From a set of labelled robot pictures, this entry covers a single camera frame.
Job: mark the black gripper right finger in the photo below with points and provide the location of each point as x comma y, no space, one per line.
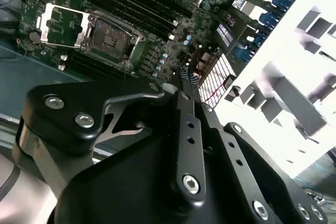
262,171

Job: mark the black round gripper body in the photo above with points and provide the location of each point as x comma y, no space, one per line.
126,187

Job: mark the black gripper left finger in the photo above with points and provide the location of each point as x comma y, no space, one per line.
78,95

